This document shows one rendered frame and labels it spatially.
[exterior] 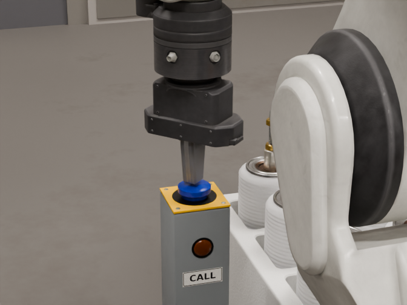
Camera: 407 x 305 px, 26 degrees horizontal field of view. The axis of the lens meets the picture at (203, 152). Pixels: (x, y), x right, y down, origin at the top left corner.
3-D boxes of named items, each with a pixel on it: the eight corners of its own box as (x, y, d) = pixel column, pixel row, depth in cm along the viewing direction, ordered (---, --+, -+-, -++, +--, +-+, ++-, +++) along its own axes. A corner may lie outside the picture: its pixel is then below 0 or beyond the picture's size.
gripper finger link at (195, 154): (186, 185, 104) (186, 136, 102) (200, 175, 107) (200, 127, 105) (198, 188, 104) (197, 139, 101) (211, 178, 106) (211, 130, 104)
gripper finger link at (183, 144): (200, 175, 107) (200, 127, 105) (186, 185, 104) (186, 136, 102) (188, 173, 108) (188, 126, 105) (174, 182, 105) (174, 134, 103)
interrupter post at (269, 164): (259, 169, 130) (260, 148, 129) (270, 164, 132) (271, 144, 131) (271, 173, 129) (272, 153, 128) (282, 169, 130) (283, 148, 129)
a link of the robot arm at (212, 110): (258, 130, 104) (261, 31, 100) (219, 157, 96) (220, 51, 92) (168, 112, 110) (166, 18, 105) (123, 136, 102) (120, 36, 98)
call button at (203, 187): (215, 204, 105) (215, 189, 105) (182, 208, 104) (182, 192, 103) (205, 190, 109) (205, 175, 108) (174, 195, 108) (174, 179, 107)
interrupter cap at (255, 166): (234, 169, 131) (235, 164, 130) (268, 155, 135) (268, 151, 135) (273, 184, 126) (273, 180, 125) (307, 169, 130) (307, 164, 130)
